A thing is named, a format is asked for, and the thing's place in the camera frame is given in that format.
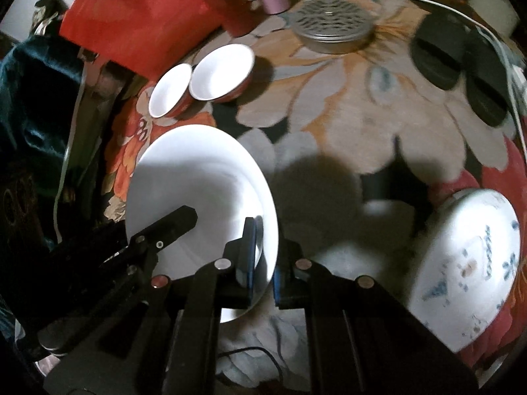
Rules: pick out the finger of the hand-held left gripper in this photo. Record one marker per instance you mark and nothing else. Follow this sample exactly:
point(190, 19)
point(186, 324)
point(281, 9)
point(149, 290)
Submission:
point(131, 279)
point(177, 222)

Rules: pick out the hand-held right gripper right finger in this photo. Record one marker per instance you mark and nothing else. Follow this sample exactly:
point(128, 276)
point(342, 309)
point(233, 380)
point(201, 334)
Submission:
point(280, 284)

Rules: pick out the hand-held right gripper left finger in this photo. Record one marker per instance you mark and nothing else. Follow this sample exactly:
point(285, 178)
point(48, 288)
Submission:
point(249, 251)

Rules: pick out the white bowl with red outside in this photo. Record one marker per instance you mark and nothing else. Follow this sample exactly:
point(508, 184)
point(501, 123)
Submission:
point(222, 72)
point(206, 181)
point(169, 90)

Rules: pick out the white plate with bear print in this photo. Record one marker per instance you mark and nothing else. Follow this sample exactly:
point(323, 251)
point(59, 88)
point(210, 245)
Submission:
point(465, 263)

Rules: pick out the dark cloth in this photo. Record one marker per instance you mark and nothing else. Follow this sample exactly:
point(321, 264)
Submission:
point(37, 111)

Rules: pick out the floral rug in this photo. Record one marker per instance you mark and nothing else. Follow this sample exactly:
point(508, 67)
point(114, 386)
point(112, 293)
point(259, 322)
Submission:
point(350, 103)

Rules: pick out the red bag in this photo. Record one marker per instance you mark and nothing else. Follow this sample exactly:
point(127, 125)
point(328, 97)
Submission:
point(136, 12)

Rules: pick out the red bottle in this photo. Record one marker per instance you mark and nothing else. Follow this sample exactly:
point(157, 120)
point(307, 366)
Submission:
point(234, 4)

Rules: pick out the round perforated metal tin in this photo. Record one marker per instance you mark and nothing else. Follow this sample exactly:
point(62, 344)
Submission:
point(331, 24)

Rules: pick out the black slipper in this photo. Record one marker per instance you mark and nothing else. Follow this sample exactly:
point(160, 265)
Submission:
point(488, 90)
point(436, 55)

